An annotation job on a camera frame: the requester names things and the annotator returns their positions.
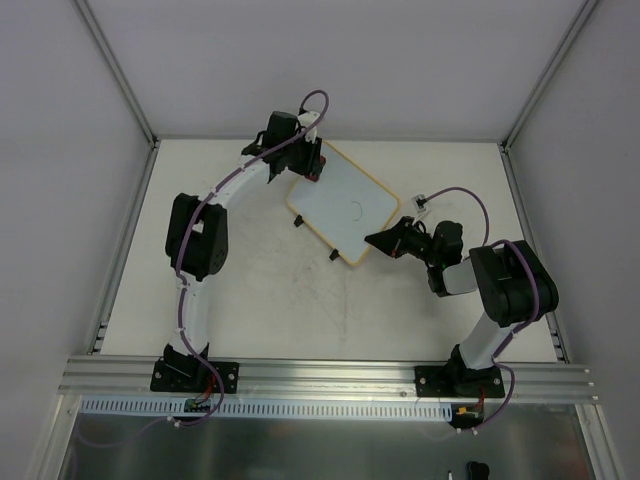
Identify yellow framed whiteboard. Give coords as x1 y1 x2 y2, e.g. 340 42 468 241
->
286 142 401 267

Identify right aluminium frame post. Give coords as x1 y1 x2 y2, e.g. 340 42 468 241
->
501 0 601 152

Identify slotted white cable duct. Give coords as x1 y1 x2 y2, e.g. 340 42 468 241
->
79 395 453 423

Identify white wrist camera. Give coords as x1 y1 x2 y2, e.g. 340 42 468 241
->
297 110 321 144
411 194 429 215

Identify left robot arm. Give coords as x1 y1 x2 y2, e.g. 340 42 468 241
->
150 109 326 392

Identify left aluminium frame post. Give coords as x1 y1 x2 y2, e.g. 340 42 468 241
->
72 0 158 147

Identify aluminium mounting rail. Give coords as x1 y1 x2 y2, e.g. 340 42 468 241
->
57 355 600 404

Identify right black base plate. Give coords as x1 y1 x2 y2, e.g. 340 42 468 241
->
414 365 505 399

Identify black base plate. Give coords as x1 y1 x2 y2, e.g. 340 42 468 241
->
414 365 505 399
150 358 240 394

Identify aluminium frame post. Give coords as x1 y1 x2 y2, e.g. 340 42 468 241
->
72 0 158 147
501 0 601 152

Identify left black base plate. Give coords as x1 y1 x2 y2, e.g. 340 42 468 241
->
150 358 240 394

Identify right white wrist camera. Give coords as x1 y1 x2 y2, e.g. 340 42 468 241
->
411 194 429 215

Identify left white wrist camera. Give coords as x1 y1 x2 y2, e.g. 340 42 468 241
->
297 110 321 144

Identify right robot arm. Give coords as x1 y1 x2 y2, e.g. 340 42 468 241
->
365 216 559 399

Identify red black whiteboard eraser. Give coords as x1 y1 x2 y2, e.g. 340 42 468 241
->
305 155 326 182

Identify black object at bottom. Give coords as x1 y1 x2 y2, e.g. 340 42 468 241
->
467 461 491 480

